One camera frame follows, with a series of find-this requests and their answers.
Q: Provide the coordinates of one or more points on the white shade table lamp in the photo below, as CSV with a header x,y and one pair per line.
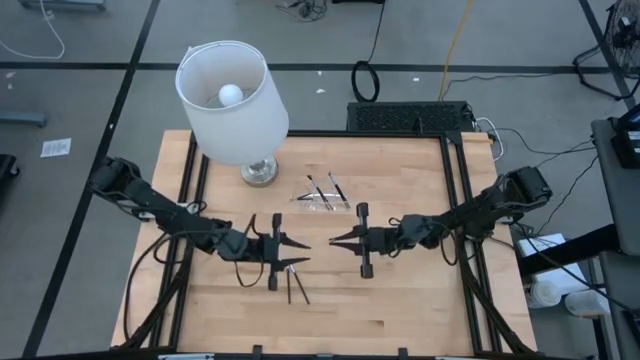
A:
x,y
235,135

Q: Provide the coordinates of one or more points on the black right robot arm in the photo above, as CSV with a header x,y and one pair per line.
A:
x,y
480,210

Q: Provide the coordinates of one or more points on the black desk crossbar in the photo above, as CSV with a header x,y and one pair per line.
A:
x,y
565,252

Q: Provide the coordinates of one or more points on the black spoolie brush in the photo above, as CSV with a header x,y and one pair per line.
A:
x,y
322,196

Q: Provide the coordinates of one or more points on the black aluminium table frame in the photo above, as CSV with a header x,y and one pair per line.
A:
x,y
350,134

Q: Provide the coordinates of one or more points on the white paper roll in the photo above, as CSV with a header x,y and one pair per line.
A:
x,y
545,295
587,303

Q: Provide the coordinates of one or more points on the white box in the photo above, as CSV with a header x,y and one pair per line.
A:
x,y
540,244

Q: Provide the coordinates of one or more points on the black table edge bracket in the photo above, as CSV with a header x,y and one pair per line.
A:
x,y
402,354
257,352

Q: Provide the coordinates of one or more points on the black floor fan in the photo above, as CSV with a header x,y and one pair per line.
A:
x,y
625,25

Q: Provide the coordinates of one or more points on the black perforated computer case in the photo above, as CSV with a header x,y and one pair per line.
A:
x,y
405,117

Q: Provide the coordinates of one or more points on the white paper sheet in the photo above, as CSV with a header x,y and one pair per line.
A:
x,y
56,147

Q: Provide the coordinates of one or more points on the grey cart base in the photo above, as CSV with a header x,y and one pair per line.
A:
x,y
60,4

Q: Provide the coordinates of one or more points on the white light bulb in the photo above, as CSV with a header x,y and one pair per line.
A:
x,y
230,95

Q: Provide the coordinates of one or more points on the grey desk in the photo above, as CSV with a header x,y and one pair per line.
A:
x,y
620,210

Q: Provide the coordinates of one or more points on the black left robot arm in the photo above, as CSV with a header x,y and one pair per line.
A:
x,y
160,212

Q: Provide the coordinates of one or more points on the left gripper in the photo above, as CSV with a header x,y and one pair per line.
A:
x,y
255,249

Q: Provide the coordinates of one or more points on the grey table foot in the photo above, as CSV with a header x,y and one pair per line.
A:
x,y
22,118

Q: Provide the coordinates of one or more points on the black desk device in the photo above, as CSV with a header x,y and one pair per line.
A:
x,y
627,150

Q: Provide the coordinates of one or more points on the clear acrylic organizer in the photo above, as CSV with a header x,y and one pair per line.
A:
x,y
336,205

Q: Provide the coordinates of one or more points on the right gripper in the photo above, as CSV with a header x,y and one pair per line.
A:
x,y
382,240

